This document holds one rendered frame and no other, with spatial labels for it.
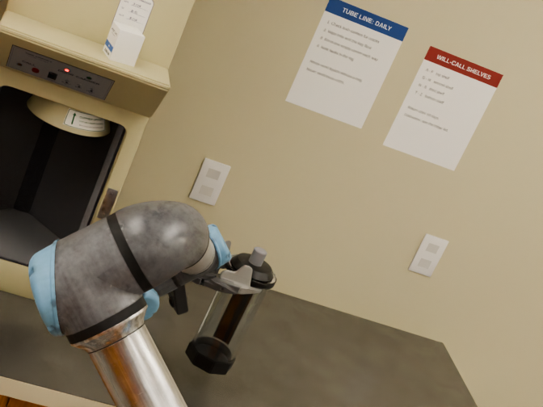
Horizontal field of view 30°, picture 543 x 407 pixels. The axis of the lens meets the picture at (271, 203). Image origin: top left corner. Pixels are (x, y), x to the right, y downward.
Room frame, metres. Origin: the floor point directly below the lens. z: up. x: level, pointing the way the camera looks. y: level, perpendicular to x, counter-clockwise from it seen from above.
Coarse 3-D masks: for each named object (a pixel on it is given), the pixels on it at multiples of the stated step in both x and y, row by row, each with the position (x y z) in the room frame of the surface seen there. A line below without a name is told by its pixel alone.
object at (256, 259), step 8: (256, 248) 1.83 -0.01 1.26; (240, 256) 1.83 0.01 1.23; (248, 256) 1.85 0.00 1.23; (256, 256) 1.82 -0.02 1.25; (264, 256) 1.83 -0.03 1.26; (240, 264) 1.80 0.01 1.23; (248, 264) 1.81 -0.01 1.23; (256, 264) 1.82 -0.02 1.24; (264, 264) 1.85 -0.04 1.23; (256, 272) 1.80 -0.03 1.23; (264, 272) 1.81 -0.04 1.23; (264, 280) 1.80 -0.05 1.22
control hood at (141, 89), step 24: (0, 24) 1.69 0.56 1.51; (24, 24) 1.74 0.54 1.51; (0, 48) 1.72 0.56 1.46; (48, 48) 1.71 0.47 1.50; (72, 48) 1.73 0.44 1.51; (96, 48) 1.79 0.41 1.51; (96, 72) 1.75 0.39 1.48; (120, 72) 1.74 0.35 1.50; (144, 72) 1.78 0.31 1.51; (120, 96) 1.80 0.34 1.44; (144, 96) 1.79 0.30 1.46
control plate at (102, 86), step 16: (16, 48) 1.72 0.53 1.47; (16, 64) 1.76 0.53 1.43; (32, 64) 1.75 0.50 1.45; (48, 64) 1.74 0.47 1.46; (64, 64) 1.74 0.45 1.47; (48, 80) 1.79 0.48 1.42; (64, 80) 1.78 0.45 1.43; (80, 80) 1.77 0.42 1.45; (96, 80) 1.77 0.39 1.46; (112, 80) 1.76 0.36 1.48; (96, 96) 1.81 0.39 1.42
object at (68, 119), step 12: (36, 96) 1.89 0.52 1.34; (36, 108) 1.87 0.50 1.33; (48, 108) 1.86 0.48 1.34; (60, 108) 1.86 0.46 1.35; (72, 108) 1.87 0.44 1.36; (48, 120) 1.85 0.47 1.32; (60, 120) 1.85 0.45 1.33; (72, 120) 1.86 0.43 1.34; (84, 120) 1.87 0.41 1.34; (96, 120) 1.89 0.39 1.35; (108, 120) 1.94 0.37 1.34; (72, 132) 1.86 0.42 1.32; (84, 132) 1.87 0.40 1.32; (96, 132) 1.89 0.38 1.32; (108, 132) 1.94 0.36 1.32
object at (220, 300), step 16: (272, 272) 1.86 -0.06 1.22; (224, 304) 1.79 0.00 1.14; (240, 304) 1.79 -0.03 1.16; (256, 304) 1.81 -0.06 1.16; (208, 320) 1.80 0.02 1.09; (224, 320) 1.79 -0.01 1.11; (240, 320) 1.79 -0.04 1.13; (208, 336) 1.79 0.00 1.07; (224, 336) 1.79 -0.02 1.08; (240, 336) 1.80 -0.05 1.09; (208, 352) 1.78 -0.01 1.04; (224, 352) 1.79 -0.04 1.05
